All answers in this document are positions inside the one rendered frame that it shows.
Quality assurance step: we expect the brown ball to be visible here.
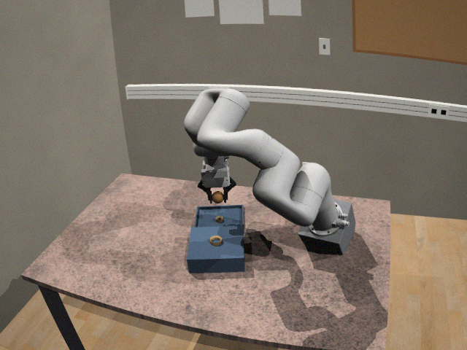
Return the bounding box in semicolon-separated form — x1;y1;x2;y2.
212;191;224;203

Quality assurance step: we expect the blue square tray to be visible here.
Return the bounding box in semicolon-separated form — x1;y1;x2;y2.
194;205;244;228

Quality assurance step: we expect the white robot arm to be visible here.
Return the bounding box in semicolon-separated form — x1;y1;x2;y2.
184;89;350;236

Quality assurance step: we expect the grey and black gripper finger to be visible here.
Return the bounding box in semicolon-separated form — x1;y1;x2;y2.
198;179;212;203
223;177;236;203

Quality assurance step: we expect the blue square box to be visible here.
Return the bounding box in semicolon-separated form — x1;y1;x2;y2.
187;225;244;273

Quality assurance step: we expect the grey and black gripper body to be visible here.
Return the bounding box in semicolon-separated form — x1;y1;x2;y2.
202;159;230;188

